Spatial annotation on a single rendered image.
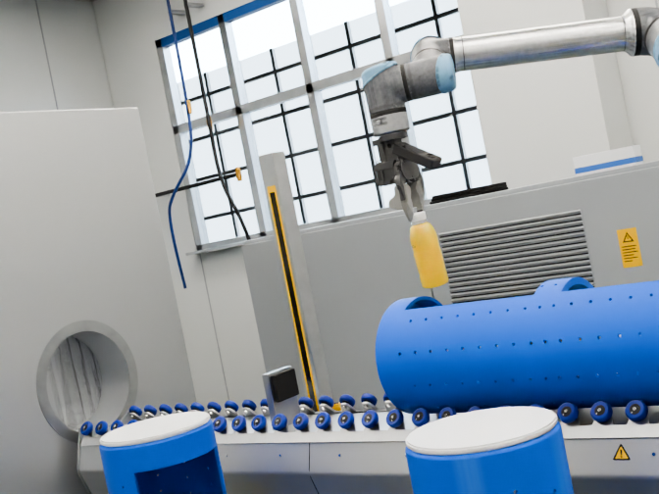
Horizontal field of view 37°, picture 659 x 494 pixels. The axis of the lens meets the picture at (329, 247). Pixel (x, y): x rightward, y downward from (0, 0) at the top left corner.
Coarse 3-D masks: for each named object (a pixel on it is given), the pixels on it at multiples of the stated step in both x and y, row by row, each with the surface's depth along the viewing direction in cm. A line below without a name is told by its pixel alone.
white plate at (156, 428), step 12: (144, 420) 256; (156, 420) 252; (168, 420) 249; (180, 420) 245; (192, 420) 242; (204, 420) 241; (108, 432) 249; (120, 432) 245; (132, 432) 242; (144, 432) 239; (156, 432) 235; (168, 432) 233; (180, 432) 234; (108, 444) 235; (120, 444) 233; (132, 444) 232
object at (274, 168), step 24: (264, 168) 302; (288, 192) 303; (288, 216) 301; (288, 240) 300; (288, 264) 301; (288, 288) 303; (312, 312) 304; (312, 336) 302; (312, 360) 301; (312, 384) 302; (312, 408) 303
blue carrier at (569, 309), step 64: (384, 320) 233; (448, 320) 221; (512, 320) 210; (576, 320) 200; (640, 320) 191; (384, 384) 230; (448, 384) 220; (512, 384) 210; (576, 384) 202; (640, 384) 194
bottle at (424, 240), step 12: (420, 228) 232; (432, 228) 233; (420, 240) 232; (432, 240) 232; (420, 252) 233; (432, 252) 232; (420, 264) 234; (432, 264) 233; (444, 264) 235; (420, 276) 236; (432, 276) 233; (444, 276) 234
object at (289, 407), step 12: (276, 372) 268; (288, 372) 269; (264, 384) 266; (276, 384) 265; (288, 384) 268; (276, 396) 265; (288, 396) 268; (276, 408) 266; (288, 408) 270; (288, 420) 269
